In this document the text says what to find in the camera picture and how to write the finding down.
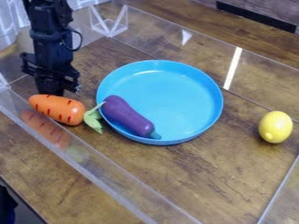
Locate blue round plate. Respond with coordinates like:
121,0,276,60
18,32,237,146
96,59,223,145

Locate purple toy eggplant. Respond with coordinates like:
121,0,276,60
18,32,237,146
101,95,161,139

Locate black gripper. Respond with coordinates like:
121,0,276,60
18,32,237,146
20,28,81,96

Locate clear acrylic enclosure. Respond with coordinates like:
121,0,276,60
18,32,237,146
0,0,299,224

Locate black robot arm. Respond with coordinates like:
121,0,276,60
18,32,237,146
20,0,82,96

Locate yellow toy lemon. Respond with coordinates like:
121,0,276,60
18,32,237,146
257,111,293,144

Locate dark object bottom left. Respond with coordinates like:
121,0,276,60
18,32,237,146
0,185,18,224

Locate orange toy carrot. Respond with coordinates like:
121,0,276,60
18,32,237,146
28,94,102,134

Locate white lattice curtain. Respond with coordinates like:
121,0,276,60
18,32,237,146
0,0,109,51

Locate black cable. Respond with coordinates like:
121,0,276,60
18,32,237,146
60,27,84,53

